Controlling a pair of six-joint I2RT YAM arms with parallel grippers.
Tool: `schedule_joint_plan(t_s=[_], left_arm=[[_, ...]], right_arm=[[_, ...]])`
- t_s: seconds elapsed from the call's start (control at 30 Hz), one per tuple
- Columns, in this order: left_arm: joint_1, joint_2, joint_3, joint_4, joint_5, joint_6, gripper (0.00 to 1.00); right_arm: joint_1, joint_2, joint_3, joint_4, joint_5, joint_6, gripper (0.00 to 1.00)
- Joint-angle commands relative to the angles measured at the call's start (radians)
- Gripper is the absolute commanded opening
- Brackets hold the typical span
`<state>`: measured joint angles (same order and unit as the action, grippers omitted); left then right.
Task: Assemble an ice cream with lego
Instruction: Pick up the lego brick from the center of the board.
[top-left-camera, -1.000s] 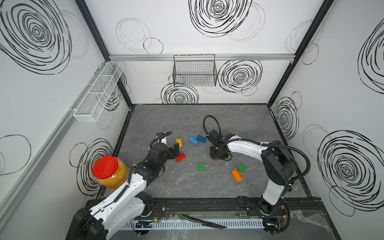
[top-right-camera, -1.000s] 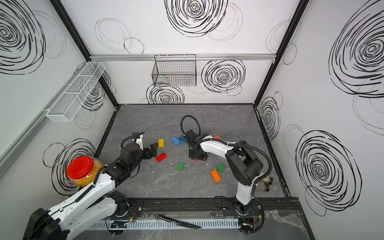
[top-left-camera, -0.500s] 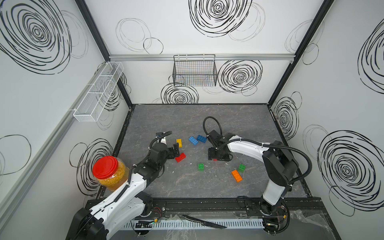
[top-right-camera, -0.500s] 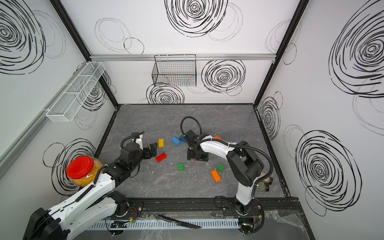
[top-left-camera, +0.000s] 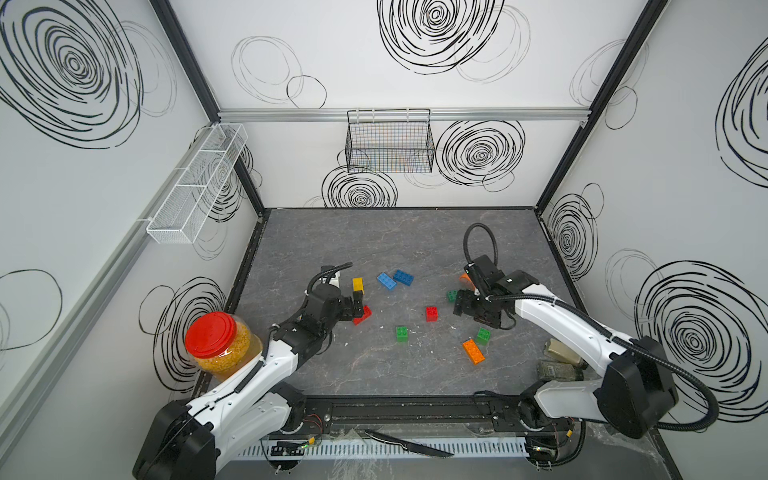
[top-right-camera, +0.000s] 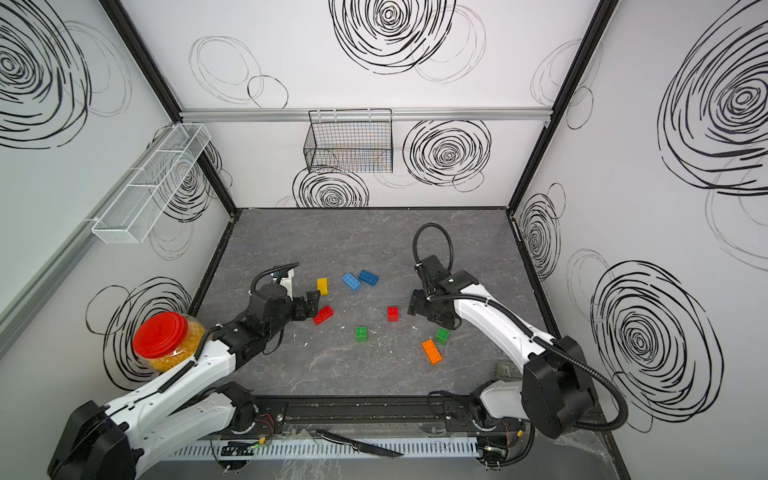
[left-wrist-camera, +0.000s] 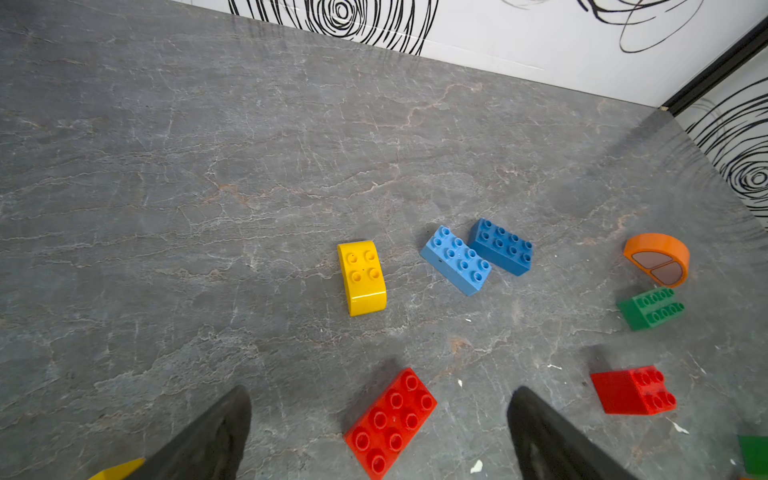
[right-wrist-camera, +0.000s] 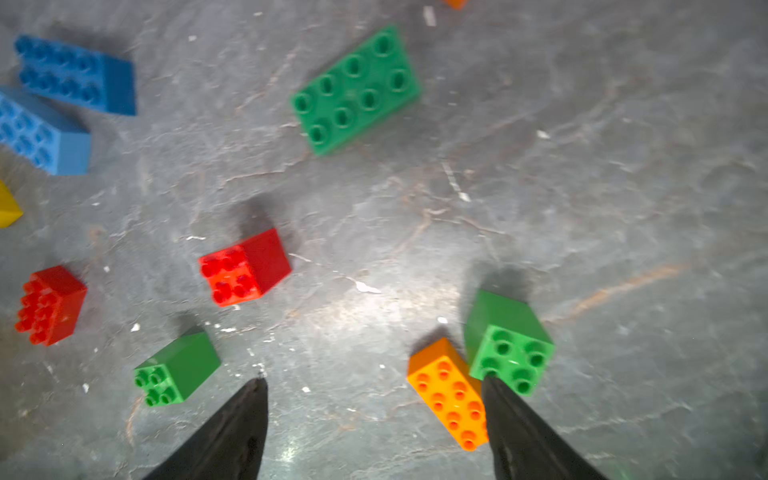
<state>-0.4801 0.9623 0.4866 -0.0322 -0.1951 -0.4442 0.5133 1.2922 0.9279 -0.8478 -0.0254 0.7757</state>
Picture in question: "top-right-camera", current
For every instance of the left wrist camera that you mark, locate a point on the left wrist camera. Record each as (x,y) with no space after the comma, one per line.
(285,279)

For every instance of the yellow lego brick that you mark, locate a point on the yellow lego brick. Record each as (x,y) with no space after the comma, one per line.
(322,286)

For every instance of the white slotted cable duct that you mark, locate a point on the white slotted cable duct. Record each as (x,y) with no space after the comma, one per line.
(312,449)

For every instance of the red-lidded jar yellow contents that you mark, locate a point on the red-lidded jar yellow contents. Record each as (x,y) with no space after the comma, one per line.
(167,339)

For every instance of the light blue lego brick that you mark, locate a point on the light blue lego brick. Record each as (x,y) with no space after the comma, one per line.
(351,281)

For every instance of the orange long lego brick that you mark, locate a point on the orange long lego brick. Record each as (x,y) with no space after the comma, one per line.
(432,352)

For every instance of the black wire basket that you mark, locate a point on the black wire basket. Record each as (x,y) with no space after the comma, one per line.
(351,140)

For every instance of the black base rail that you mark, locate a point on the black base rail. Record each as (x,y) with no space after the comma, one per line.
(448,412)

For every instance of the glass jar green contents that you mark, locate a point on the glass jar green contents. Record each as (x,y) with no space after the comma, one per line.
(507,371)

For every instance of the red small lego brick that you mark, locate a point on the red small lego brick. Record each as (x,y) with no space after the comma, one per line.
(393,314)

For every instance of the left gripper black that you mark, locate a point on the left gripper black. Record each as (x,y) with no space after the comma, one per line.
(303,312)

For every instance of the green small lego brick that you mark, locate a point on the green small lego brick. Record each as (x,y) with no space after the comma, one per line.
(361,334)
(442,336)

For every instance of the red long lego brick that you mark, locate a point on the red long lego brick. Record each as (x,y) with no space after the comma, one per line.
(323,315)

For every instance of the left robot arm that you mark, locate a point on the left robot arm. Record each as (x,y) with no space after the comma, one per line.
(130,434)

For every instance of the clear plastic wall shelf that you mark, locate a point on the clear plastic wall shelf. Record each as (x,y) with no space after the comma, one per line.
(152,184)

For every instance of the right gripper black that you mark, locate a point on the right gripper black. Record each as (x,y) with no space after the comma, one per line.
(416,306)

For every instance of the dark blue lego brick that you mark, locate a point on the dark blue lego brick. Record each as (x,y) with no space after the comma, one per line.
(368,277)

